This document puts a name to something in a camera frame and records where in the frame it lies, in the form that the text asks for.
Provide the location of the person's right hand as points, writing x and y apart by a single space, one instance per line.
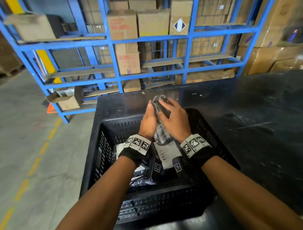
177 123

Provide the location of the person's left hand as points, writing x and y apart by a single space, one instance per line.
148 123

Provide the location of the person's left fingers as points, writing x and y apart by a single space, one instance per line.
149 109

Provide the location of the person's right thumb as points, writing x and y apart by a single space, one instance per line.
162 115

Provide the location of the clear bag with black part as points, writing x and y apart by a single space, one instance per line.
162 132

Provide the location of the person's left forearm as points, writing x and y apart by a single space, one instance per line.
101 196

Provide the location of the person's right forearm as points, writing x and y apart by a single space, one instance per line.
246 196

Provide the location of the small cardboard box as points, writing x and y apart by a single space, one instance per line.
132 85

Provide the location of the white labelled packet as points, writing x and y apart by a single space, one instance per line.
167 154

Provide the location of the left wristband with marker tags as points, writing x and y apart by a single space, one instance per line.
137 147

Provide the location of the wristband with marker tags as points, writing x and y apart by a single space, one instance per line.
137 147
196 148

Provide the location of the right wristband with marker tags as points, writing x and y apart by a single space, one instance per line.
196 148

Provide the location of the tall cardboard box red print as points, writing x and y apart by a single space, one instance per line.
127 59

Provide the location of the flat cardboard sheet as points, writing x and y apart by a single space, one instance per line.
206 75

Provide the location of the pile of black bagged parts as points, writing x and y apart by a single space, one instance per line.
144 175

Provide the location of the blue metal shelving rack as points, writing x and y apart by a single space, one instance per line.
111 42

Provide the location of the black plastic crate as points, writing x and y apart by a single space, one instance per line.
165 196

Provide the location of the row of small cardboard boxes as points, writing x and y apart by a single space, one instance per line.
203 45

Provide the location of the open cardboard box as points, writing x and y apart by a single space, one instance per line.
67 99

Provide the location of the plain cardboard box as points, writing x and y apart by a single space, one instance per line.
153 22

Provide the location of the cardboard box with red print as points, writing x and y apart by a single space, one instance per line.
122 25

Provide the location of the cardboard box with diamond label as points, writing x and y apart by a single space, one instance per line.
181 17

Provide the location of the orange warning cone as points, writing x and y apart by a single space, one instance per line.
50 109

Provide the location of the stack of wrapped cardboard boxes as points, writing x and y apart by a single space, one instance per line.
214 11

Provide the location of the stack of large cardboard boxes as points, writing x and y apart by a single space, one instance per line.
272 47

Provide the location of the large brown cardboard box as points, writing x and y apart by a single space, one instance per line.
34 27

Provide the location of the wooden pallet stack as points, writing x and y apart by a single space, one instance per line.
9 59

